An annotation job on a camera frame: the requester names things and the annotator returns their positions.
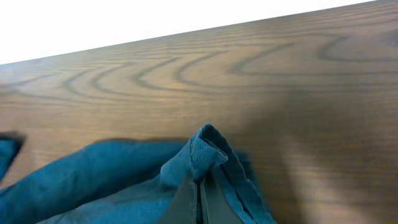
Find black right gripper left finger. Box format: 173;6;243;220
157;174;198;224

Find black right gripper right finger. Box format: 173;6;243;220
200;173;243;224

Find dark blue shorts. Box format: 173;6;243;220
1;124;274;223

